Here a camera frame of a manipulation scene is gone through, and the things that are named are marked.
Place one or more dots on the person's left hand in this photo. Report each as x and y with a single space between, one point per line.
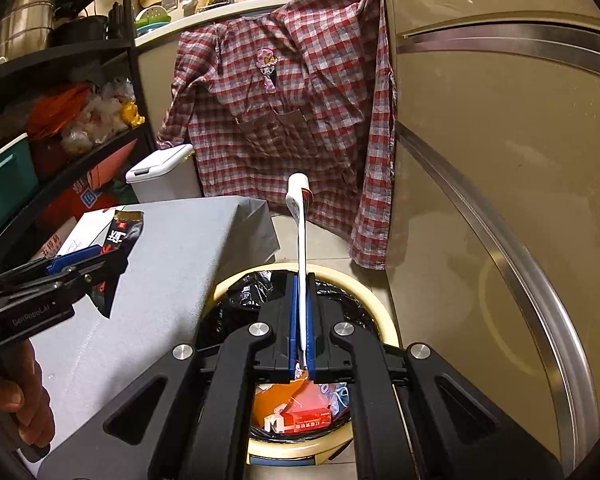
25 400

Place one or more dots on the white box with red print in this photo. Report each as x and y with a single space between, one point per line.
55 242

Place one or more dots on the grey table cover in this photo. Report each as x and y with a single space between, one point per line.
170 260

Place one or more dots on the white lidded bin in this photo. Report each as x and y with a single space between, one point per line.
165 175

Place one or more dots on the yellow packet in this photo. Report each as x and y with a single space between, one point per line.
132 115

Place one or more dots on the white flat carton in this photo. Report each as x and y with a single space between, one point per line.
87 232

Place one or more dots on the beige cabinet front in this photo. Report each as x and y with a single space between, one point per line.
480 160

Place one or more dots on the black pan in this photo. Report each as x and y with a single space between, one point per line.
80 30

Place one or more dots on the orange bag on shelf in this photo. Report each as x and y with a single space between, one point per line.
55 115

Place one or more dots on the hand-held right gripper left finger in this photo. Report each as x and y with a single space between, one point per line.
293 320

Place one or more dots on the white kitchen counter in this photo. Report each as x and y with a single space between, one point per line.
180 30

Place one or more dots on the black crab print packet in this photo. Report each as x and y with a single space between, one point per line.
125 235

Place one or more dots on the clear plastic bags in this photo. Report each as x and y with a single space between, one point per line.
95 120

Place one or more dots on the orange snack bag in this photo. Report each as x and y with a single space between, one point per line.
270 405

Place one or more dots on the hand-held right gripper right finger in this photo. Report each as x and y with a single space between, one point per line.
325 340

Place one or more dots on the green colander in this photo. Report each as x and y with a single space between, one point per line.
152 20

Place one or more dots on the toothpaste tube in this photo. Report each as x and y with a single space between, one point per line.
302 240

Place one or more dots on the beige round waste bin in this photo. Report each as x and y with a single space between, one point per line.
290 452

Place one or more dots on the green storage box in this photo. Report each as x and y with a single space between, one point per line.
15 180

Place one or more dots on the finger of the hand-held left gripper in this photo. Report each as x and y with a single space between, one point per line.
97 277
75 259

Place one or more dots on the red and white toothpaste box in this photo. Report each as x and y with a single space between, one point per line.
305 417

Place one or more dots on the black shelf unit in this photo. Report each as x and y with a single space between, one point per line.
55 62

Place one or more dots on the orange cardboard box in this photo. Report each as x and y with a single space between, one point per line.
100 180

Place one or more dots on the steel pot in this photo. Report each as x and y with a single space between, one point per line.
25 25

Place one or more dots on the red plaid shirt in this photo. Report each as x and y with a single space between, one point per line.
280 110

